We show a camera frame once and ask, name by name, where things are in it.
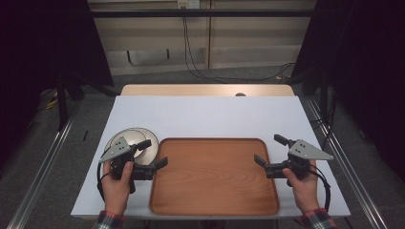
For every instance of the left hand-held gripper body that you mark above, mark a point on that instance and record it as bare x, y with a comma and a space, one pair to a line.
116, 150

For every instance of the dark curtain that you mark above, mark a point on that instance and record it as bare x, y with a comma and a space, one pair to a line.
359, 63
47, 41

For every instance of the black horizontal bar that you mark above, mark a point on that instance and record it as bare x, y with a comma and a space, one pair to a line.
200, 13

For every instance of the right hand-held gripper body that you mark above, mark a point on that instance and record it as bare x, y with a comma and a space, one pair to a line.
307, 152

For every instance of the black metal stand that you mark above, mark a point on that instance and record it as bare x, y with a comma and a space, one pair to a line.
62, 105

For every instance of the white wall socket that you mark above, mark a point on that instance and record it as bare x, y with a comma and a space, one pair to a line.
188, 3

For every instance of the person's left hand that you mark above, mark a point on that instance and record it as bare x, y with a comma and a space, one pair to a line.
116, 191

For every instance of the round grey plate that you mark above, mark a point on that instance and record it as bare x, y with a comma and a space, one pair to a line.
149, 140

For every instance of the aluminium floor rail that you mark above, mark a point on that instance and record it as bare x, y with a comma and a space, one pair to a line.
41, 165
347, 171

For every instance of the wooden tray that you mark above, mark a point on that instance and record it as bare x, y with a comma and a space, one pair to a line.
210, 178

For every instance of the person's right hand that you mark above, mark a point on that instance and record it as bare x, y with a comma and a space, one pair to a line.
302, 191

